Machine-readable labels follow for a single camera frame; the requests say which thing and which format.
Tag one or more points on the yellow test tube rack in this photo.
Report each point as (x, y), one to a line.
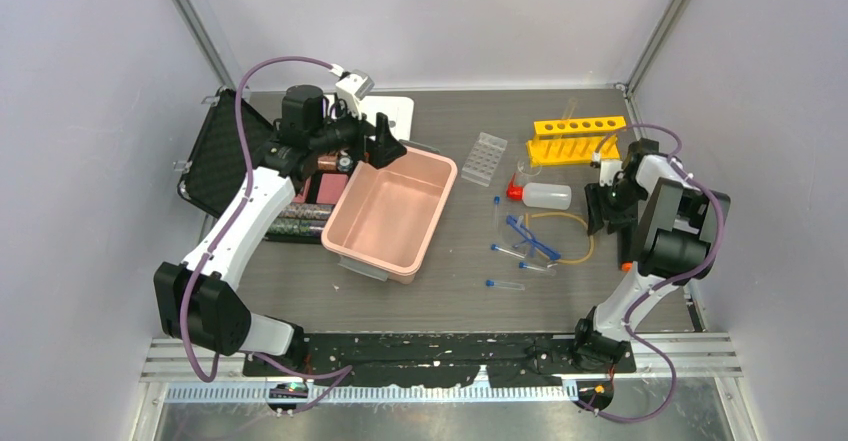
(571, 141)

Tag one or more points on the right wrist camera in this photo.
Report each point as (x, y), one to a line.
(608, 168)

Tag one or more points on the white bin lid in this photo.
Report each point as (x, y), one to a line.
(398, 109)

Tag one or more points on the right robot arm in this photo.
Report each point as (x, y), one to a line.
(668, 228)

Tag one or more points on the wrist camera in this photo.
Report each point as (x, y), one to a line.
(351, 88)
(608, 168)

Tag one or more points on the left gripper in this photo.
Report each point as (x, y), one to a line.
(382, 149)

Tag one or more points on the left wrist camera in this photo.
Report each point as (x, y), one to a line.
(351, 88)

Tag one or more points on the glass test tube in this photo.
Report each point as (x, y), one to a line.
(570, 109)

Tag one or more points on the black flashlight orange end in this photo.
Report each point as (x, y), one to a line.
(625, 238)

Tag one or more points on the pink plastic bin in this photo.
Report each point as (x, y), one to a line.
(385, 219)

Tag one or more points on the yellow rubber tube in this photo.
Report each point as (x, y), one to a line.
(576, 252)

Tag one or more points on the white wash bottle red cap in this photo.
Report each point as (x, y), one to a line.
(539, 195)

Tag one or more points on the blue safety glasses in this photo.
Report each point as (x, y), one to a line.
(522, 238)

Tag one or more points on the clear tube rack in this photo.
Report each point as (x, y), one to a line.
(483, 159)

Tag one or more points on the blue capped test tube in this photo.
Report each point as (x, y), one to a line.
(537, 268)
(507, 251)
(495, 212)
(504, 285)

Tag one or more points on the small glass beaker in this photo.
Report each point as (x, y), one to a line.
(527, 170)

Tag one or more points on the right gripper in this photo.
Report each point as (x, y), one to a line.
(597, 204)

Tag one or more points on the black poker chip case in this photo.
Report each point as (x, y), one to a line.
(215, 170)

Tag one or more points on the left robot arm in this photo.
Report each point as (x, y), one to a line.
(197, 298)

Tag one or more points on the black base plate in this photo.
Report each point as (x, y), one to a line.
(447, 360)

